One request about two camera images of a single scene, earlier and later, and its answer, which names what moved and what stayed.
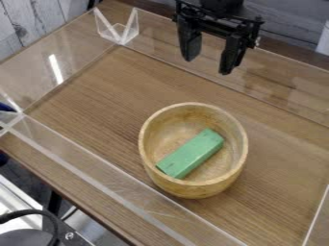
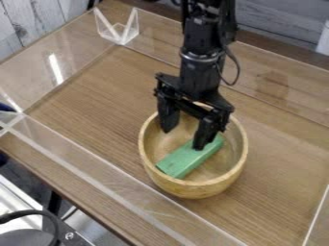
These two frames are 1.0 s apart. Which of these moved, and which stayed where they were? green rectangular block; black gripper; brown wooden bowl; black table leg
Moved: black gripper
Stayed: green rectangular block; black table leg; brown wooden bowl
